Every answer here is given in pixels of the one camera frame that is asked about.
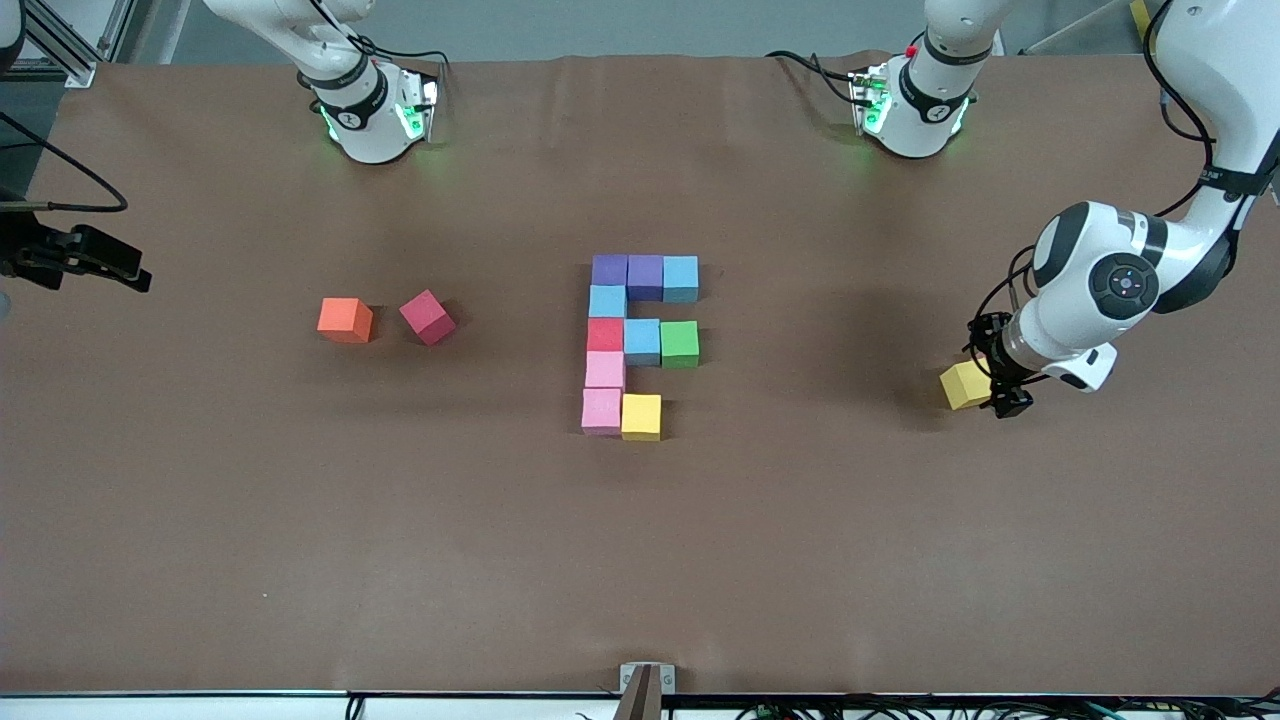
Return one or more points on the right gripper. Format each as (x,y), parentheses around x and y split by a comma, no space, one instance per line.
(30,248)

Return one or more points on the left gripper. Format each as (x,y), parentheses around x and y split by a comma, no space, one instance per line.
(992,352)

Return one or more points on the yellow foam cube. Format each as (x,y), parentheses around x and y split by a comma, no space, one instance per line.
(963,387)
(641,417)

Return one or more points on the green foam cube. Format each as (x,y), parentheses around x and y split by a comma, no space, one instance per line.
(680,343)

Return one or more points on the light blue foam cube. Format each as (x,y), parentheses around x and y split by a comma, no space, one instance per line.
(680,279)
(642,341)
(607,301)

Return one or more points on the purple foam cube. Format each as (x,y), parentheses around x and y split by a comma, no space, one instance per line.
(646,278)
(609,270)

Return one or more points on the pink foam cube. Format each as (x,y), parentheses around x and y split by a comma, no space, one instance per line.
(605,370)
(602,411)

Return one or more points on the red foam cube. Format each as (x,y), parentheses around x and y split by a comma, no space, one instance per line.
(605,334)

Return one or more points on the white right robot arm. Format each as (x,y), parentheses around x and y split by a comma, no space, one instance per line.
(365,110)

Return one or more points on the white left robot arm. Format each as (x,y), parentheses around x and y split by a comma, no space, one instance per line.
(1230,80)

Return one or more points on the orange foam cube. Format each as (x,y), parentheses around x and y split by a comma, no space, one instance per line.
(345,320)

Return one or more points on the crimson foam cube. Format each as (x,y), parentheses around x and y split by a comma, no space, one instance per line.
(428,317)

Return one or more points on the brown table cover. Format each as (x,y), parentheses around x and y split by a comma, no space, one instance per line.
(700,560)

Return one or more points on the aluminium frame profile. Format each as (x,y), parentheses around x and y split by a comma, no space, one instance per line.
(80,75)

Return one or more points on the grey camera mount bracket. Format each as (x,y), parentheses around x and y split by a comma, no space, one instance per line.
(647,690)

